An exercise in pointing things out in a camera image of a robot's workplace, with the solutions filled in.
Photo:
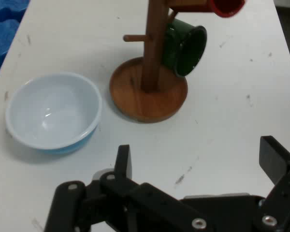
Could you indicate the green enamel mug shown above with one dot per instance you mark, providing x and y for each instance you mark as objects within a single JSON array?
[{"x": 183, "y": 53}]

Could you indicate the blue cloth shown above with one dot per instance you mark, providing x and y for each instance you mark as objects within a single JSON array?
[{"x": 2, "y": 29}]

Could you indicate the wooden mug tree stand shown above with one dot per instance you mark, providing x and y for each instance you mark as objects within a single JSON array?
[{"x": 149, "y": 104}]

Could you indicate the red enamel mug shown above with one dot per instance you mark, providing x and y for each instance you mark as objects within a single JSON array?
[{"x": 228, "y": 7}]

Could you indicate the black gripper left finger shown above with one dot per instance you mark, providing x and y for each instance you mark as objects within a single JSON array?
[{"x": 125, "y": 198}]

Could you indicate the white bowl with blue outside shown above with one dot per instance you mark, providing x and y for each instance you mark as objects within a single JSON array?
[{"x": 53, "y": 108}]

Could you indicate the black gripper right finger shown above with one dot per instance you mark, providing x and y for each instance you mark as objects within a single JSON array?
[{"x": 278, "y": 159}]

